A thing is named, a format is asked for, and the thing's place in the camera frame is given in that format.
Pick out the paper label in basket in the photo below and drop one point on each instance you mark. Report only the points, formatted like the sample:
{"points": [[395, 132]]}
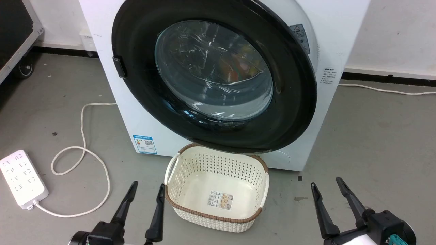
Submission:
{"points": [[220, 200]]}

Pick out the white wall socket box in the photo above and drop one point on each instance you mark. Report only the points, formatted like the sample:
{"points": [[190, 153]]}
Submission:
{"points": [[87, 40]]}

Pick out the cream perforated laundry basket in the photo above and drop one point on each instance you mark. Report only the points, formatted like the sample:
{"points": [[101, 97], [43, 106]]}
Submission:
{"points": [[204, 183]]}

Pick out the white front-load washing machine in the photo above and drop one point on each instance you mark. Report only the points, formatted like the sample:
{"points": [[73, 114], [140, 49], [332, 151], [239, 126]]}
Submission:
{"points": [[102, 41]]}

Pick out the grey warning sticker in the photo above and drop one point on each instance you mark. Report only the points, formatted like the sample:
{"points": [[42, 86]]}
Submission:
{"points": [[301, 37]]}

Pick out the black round glass washer door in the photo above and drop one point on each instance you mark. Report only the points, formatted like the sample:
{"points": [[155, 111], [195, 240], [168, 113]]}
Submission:
{"points": [[136, 102]]}

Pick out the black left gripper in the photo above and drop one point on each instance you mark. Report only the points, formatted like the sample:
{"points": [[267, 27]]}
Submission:
{"points": [[105, 234]]}

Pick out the black flight case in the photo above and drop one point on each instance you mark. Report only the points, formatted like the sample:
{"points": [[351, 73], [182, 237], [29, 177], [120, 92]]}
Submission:
{"points": [[12, 30]]}

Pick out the white power strip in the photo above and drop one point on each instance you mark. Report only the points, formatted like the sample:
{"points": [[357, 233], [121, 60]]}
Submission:
{"points": [[20, 177]]}

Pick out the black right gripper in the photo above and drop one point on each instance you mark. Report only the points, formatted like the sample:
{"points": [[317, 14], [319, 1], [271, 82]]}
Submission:
{"points": [[381, 226]]}

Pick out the black caster wheel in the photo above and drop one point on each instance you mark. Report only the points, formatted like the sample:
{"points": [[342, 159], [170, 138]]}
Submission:
{"points": [[26, 69]]}

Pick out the blue energy label sticker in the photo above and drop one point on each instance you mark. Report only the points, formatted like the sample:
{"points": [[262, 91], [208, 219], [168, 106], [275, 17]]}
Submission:
{"points": [[144, 144]]}

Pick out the black text print sticker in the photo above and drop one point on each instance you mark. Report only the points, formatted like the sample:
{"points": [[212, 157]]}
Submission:
{"points": [[329, 77]]}

